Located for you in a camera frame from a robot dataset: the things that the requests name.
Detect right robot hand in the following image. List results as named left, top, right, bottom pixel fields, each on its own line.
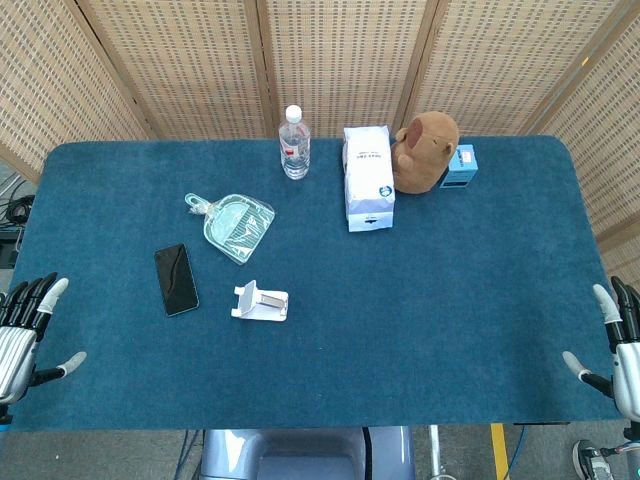
left=562, top=275, right=640, bottom=422

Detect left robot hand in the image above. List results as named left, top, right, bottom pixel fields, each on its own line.
left=0, top=272, right=88, bottom=406

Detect black smartphone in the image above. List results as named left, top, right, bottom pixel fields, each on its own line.
left=153, top=243, right=200, bottom=318

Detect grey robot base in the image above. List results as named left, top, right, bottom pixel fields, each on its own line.
left=198, top=426, right=417, bottom=480

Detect white phone stand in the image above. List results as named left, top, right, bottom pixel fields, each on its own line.
left=230, top=279, right=290, bottom=322

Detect metal table leg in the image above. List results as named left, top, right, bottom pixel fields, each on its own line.
left=428, top=425, right=445, bottom=480

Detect green plastic dustpan in bag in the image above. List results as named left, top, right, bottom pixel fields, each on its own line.
left=184, top=192, right=276, bottom=266

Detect small light blue box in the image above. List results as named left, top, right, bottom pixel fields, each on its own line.
left=438, top=144, right=478, bottom=191

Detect brown plush capybara toy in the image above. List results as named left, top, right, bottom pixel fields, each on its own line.
left=392, top=111, right=460, bottom=195

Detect blue table cloth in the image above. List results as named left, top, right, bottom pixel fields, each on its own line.
left=3, top=135, right=632, bottom=432

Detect white paper bag package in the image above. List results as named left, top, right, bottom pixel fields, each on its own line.
left=342, top=125, right=397, bottom=233

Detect clear plastic water bottle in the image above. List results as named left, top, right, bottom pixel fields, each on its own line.
left=278, top=104, right=312, bottom=182

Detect woven bamboo folding screen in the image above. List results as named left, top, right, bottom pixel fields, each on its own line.
left=0, top=0, right=640, bottom=286

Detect black cables on floor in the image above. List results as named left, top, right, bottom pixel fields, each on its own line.
left=0, top=174, right=36, bottom=236

